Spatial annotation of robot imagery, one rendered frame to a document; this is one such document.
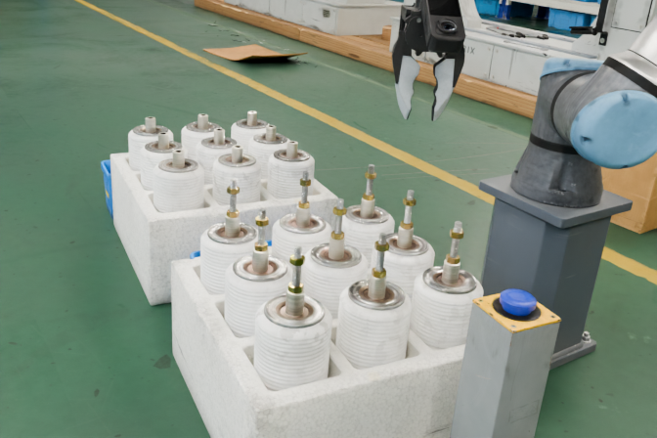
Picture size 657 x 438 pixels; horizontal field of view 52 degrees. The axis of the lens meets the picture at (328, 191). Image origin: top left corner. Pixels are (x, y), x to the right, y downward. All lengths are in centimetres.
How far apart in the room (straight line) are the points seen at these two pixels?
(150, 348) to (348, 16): 325
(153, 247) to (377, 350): 55
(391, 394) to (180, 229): 57
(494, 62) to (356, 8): 130
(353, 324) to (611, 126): 44
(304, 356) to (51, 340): 58
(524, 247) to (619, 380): 29
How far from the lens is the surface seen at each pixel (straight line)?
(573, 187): 116
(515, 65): 314
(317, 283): 97
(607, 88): 102
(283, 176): 137
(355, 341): 89
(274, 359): 84
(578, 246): 120
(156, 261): 131
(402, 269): 101
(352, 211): 114
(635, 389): 131
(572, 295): 125
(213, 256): 102
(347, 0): 422
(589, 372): 132
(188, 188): 129
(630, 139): 101
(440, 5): 91
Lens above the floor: 70
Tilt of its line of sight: 21 degrees down
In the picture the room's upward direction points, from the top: 4 degrees clockwise
